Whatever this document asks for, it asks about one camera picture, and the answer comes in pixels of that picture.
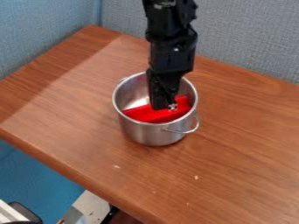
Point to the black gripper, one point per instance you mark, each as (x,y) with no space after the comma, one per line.
(169,60)

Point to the red rectangular block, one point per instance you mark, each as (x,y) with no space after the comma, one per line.
(146,115)

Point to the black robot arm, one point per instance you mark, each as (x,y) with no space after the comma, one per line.
(168,18)

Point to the stainless steel pot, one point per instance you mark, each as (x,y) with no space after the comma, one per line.
(130,95)

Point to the white table leg frame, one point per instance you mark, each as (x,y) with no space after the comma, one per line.
(88,210)

